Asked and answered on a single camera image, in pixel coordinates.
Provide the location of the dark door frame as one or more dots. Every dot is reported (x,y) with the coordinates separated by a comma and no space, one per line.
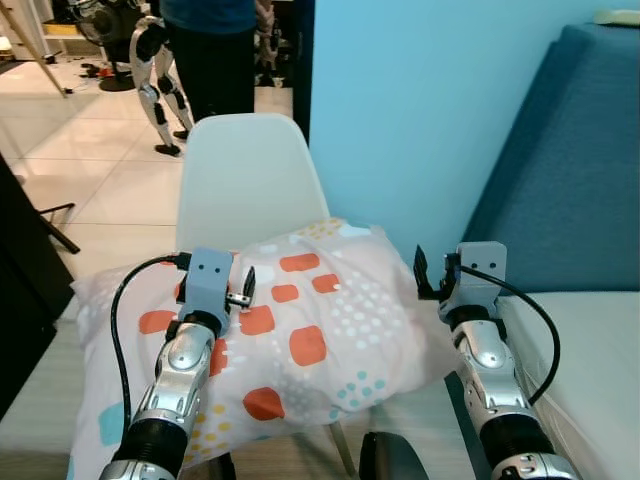
(303,60)

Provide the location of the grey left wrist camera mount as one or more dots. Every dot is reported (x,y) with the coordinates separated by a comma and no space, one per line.
(207,280)

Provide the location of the white and black humanoid robot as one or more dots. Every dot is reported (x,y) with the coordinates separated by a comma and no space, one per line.
(150,90)

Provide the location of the black furniture with legs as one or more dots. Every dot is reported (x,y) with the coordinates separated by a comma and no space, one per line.
(20,280)

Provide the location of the black standing fan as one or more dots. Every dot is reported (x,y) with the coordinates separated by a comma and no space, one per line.
(110,25)

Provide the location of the black robot foot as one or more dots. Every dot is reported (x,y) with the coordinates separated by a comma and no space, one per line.
(390,458)

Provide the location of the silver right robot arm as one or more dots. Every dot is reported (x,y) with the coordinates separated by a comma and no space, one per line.
(490,370)

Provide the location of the white pillow with orange patches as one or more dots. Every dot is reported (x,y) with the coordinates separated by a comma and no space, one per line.
(320,300)

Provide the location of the white plastic chair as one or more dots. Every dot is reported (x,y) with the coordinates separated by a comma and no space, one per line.
(250,170)

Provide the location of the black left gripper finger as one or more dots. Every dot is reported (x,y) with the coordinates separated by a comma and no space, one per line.
(250,282)

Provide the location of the pale green cushion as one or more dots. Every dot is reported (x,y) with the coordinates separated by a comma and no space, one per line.
(620,17)

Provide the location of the person in black trousers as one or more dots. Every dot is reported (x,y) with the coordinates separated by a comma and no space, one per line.
(210,60)

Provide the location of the wooden easel leg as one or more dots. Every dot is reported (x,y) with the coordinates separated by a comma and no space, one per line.
(40,55)

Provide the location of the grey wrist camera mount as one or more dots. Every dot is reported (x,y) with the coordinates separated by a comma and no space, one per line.
(207,280)
(482,270)

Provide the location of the teal upholstered sofa back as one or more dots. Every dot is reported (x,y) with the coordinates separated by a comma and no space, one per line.
(580,150)

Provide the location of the white seat cushion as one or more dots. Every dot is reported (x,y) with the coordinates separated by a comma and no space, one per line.
(600,380)

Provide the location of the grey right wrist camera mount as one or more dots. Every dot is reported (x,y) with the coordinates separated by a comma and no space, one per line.
(482,270)

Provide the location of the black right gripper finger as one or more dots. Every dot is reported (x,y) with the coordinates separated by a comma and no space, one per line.
(421,270)
(451,270)

